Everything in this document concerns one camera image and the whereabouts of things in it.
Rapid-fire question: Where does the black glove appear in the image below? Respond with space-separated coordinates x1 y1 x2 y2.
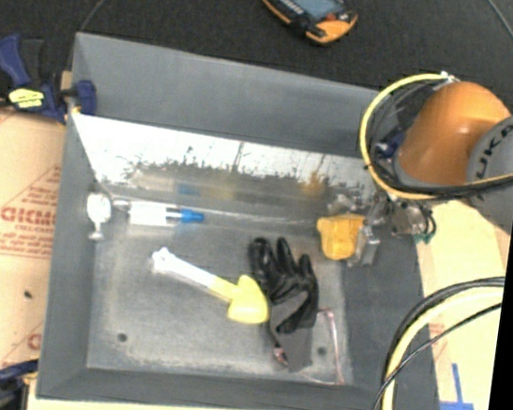
231 232 331 376

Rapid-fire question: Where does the white and yellow spatula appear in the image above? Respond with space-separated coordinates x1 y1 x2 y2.
143 244 279 329

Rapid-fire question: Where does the brown cardboard board, red print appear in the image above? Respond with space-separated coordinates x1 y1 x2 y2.
0 97 77 388

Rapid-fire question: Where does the clear wine glass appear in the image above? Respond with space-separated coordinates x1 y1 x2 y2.
81 190 115 244

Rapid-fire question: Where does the grey metal bin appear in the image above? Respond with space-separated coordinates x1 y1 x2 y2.
23 31 488 410

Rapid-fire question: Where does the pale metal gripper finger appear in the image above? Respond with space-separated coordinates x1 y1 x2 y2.
347 225 384 271

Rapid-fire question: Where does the clear tube with blue cap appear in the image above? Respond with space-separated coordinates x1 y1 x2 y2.
124 197 206 236

